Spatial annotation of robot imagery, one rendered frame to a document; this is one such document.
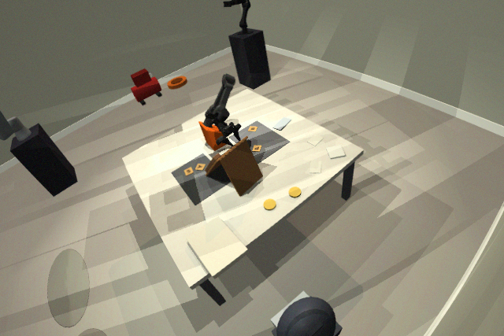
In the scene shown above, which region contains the yellow round disc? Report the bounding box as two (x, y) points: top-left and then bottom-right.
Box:
(264, 198), (276, 211)
(288, 186), (301, 198)

